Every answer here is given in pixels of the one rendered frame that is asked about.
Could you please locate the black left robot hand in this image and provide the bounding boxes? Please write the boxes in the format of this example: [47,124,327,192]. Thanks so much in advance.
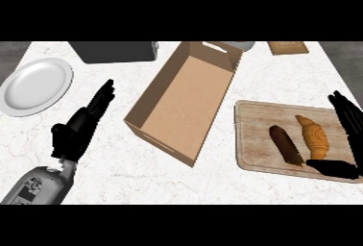
[50,79,116,163]

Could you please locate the pale grey round object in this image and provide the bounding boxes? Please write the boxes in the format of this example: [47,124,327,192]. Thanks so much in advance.
[219,41,256,53]

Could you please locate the pale wooden cutting board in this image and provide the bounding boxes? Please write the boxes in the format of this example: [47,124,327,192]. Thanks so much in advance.
[234,99,363,185]

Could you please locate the brown cardboard box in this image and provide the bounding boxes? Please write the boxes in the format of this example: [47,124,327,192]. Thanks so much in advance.
[124,41,243,168]

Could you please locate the dark grey appliance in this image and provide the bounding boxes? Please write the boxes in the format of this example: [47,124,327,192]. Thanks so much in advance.
[67,41,160,64]

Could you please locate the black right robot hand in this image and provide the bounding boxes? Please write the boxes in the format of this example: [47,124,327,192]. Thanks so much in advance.
[305,89,363,181]

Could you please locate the orange sweet potato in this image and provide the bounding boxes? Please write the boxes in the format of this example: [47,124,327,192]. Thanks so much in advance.
[293,114,330,160]

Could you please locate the white oval plate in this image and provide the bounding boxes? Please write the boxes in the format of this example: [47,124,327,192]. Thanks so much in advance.
[0,57,75,118]

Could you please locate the brown wooden board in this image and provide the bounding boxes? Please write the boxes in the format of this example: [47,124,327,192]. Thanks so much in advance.
[267,41,309,56]

